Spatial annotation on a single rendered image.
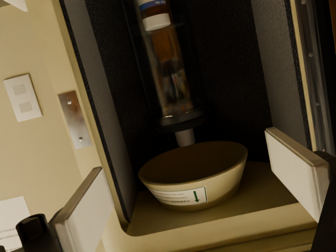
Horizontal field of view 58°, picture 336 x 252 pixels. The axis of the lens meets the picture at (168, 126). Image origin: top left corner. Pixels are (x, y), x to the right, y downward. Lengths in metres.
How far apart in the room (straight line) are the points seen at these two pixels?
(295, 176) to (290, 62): 0.25
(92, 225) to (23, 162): 0.77
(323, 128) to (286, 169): 0.24
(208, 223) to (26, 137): 0.62
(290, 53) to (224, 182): 0.19
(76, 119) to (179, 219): 0.19
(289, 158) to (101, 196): 0.11
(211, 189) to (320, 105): 0.17
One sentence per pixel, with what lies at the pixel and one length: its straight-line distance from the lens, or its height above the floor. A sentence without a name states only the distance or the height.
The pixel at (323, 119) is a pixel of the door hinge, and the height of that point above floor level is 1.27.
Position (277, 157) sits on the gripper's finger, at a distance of 0.19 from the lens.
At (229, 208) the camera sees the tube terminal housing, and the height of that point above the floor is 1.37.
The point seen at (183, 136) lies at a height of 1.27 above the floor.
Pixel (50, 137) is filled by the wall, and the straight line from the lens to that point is 0.88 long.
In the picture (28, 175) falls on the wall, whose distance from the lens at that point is 0.94.
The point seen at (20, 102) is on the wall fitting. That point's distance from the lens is 0.89.
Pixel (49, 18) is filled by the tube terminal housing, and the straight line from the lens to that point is 0.39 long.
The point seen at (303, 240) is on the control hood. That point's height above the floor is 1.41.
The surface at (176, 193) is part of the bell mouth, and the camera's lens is 0.42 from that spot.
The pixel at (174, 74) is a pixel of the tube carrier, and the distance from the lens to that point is 0.41.
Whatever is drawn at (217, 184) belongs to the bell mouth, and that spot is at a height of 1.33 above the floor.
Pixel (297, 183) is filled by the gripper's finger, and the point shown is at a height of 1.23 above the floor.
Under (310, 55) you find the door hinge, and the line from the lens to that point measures 0.39.
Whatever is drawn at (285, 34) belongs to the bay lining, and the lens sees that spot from 0.40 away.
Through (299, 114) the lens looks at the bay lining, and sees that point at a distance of 0.41.
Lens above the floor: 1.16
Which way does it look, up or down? 12 degrees up
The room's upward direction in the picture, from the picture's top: 166 degrees clockwise
